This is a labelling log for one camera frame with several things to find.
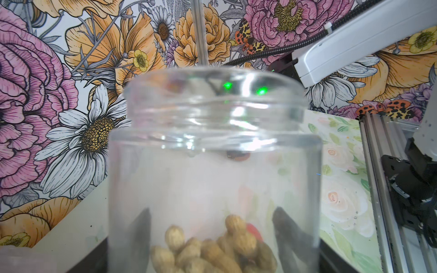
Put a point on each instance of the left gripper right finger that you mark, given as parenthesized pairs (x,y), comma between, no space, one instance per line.
(299,252)

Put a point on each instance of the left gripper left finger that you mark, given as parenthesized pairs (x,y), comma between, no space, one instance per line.
(125,252)

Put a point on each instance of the brown lid peanut jar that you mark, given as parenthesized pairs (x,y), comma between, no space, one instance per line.
(212,152)

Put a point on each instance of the mesh bin with pink bag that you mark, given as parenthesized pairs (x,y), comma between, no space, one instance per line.
(25,260)

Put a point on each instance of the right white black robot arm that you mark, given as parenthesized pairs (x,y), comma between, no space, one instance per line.
(365,30)

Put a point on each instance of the aluminium rail frame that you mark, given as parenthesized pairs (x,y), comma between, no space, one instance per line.
(403,250)

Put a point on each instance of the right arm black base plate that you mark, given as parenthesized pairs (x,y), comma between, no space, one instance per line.
(412,184)

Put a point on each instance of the right aluminium corner post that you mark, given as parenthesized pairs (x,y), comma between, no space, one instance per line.
(197,9)

